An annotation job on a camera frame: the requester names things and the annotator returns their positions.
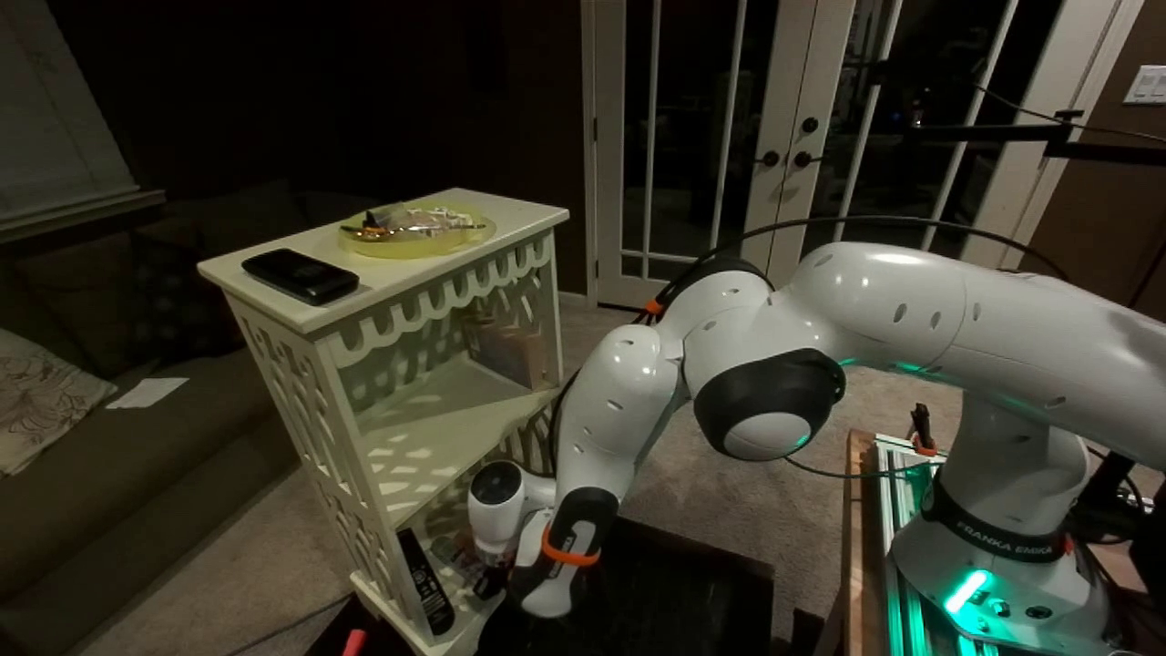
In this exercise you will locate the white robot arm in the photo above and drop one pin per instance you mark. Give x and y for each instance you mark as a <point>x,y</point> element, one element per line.
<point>1044,374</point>

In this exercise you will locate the black remote control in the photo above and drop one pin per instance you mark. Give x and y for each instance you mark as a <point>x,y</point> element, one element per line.
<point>435,605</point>

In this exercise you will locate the white wooden shelf unit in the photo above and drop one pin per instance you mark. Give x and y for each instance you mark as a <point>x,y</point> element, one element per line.
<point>402,387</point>

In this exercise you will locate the white french doors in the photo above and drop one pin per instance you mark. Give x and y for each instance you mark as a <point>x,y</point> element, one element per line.
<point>775,125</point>

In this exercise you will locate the black tray on floor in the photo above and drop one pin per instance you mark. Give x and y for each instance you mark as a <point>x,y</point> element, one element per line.
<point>649,594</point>

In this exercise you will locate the black smartphone on shelf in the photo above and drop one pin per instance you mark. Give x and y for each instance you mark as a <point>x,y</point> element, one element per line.
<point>300,274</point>

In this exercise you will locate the white paper sheet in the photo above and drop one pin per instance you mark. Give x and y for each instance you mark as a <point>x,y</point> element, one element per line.
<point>152,391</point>

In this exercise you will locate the dark sofa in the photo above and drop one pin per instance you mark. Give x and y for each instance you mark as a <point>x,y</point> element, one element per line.
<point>101,517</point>

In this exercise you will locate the patterned cushion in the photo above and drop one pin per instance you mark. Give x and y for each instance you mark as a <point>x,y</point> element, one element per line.
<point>42,400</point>

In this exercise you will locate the white window blind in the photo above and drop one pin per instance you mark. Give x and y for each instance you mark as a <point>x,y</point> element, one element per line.
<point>59,161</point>

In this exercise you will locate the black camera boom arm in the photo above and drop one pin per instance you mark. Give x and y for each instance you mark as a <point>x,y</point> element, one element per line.
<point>1055,139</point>

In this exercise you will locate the white wall light switch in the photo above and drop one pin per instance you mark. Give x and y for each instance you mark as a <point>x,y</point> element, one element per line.
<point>1148,85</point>

